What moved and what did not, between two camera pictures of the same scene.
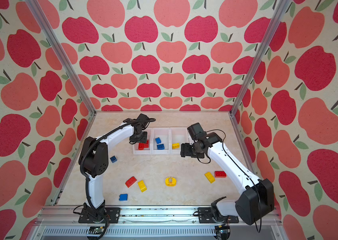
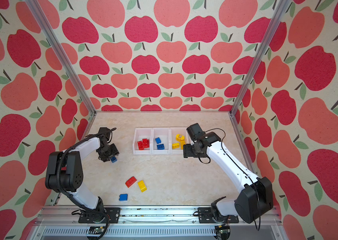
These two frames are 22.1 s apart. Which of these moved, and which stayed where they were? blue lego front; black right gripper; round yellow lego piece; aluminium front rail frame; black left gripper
Moved: black left gripper; round yellow lego piece
Stayed: black right gripper; blue lego front; aluminium front rail frame
